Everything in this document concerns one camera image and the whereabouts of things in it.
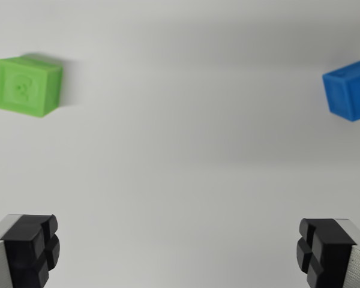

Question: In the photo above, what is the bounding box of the blue plastic cube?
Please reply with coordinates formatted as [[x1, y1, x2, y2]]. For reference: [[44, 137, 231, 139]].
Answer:
[[322, 60, 360, 122]]

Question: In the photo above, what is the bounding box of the black silver gripper left finger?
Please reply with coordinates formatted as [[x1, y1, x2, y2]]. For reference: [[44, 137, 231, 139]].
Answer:
[[0, 214, 61, 288]]

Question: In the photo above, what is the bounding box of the black silver gripper right finger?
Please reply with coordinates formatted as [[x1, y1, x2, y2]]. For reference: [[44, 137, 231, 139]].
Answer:
[[296, 218, 360, 288]]

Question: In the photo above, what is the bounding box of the green plastic cube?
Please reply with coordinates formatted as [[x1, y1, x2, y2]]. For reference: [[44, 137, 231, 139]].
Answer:
[[0, 55, 63, 119]]

